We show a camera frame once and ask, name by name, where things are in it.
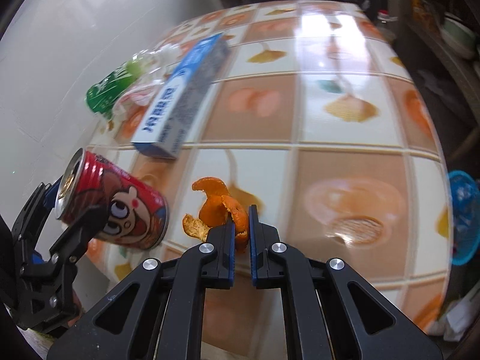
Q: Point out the orange peel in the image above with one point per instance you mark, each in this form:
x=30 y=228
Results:
x=219 y=206

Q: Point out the cooking oil bottle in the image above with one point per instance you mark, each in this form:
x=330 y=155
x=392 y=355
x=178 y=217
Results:
x=385 y=26

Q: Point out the green label plastic bottle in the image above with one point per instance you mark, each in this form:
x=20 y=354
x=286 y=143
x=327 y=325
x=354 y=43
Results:
x=139 y=76

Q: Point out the red cartoon drink can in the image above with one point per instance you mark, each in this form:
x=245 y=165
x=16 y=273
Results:
x=137 y=215

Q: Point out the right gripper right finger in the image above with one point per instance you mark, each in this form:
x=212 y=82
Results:
x=330 y=311

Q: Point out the green and white bowl stack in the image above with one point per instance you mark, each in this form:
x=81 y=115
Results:
x=457 y=36

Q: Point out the blue toothpaste box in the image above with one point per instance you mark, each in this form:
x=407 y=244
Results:
x=167 y=121

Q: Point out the blue plastic trash basket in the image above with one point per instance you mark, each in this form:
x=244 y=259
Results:
x=465 y=208

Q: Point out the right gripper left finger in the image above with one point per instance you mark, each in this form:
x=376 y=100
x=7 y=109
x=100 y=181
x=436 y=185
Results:
x=156 y=311

